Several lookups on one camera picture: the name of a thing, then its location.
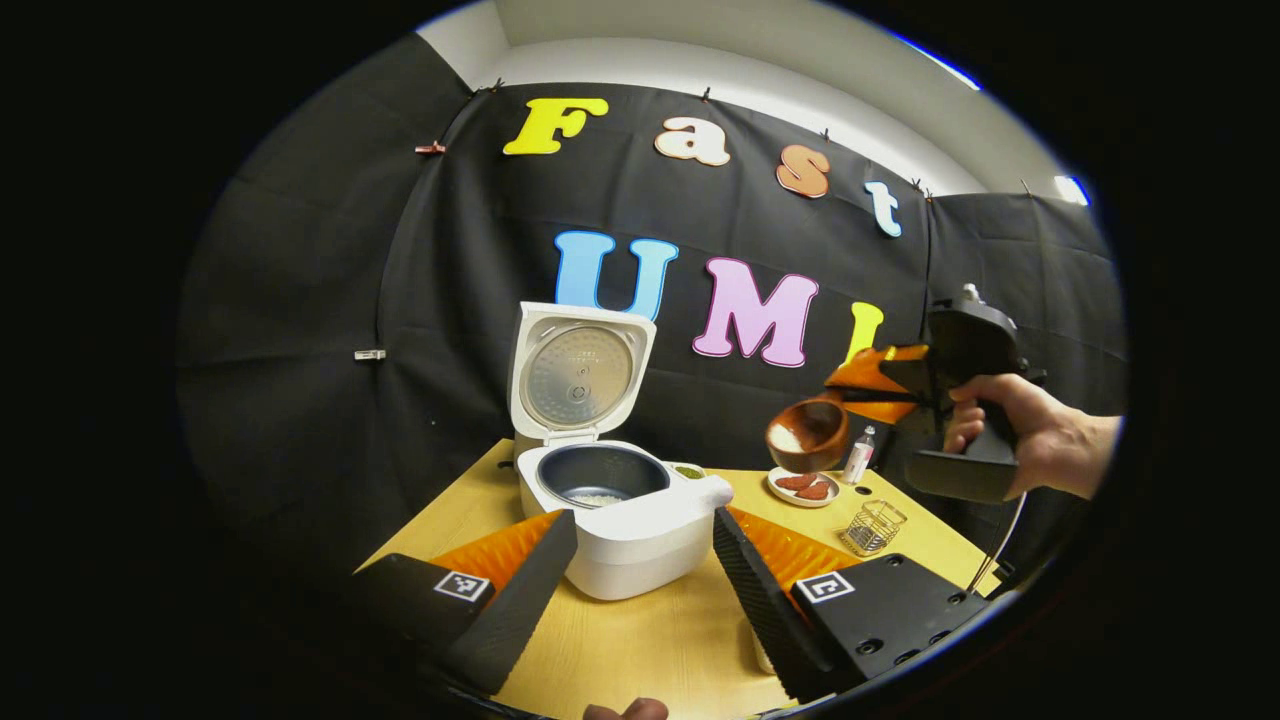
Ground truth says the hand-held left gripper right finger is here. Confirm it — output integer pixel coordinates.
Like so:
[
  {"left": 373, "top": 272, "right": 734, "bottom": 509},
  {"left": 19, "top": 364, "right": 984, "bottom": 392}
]
[{"left": 712, "top": 505, "right": 991, "bottom": 703}]

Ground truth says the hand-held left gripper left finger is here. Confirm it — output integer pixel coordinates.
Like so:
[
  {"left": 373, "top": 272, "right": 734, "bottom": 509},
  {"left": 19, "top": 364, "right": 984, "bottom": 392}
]
[{"left": 350, "top": 510, "right": 579, "bottom": 698}]

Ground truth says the black backdrop cloth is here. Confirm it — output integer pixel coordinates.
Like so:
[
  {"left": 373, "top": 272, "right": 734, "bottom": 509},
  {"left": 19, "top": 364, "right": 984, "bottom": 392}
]
[{"left": 175, "top": 30, "right": 1131, "bottom": 601}]

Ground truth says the white rice cooker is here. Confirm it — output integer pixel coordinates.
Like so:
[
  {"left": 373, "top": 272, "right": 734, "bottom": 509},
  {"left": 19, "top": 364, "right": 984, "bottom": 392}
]
[{"left": 507, "top": 301, "right": 734, "bottom": 601}]

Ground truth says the small clear bottle pink label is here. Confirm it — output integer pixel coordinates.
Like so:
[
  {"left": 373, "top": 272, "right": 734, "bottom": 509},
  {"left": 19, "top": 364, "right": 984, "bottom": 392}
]
[{"left": 842, "top": 425, "right": 878, "bottom": 486}]

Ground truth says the wire chopstick holder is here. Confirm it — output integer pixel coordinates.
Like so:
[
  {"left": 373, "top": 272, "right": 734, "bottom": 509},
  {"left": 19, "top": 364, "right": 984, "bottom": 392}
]
[{"left": 838, "top": 499, "right": 909, "bottom": 558}]

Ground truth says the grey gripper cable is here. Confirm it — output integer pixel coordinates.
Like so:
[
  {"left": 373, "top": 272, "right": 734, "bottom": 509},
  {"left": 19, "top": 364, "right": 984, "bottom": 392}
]
[{"left": 965, "top": 492, "right": 1029, "bottom": 593}]

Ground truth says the brown wooden spoon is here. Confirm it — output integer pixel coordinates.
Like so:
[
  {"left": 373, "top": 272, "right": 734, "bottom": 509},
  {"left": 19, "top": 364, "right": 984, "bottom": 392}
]
[{"left": 765, "top": 388, "right": 906, "bottom": 475}]

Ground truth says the white round plate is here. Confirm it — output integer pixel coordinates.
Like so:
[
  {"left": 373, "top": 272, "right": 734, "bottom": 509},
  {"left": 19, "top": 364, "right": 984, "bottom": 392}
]
[{"left": 766, "top": 466, "right": 841, "bottom": 509}]

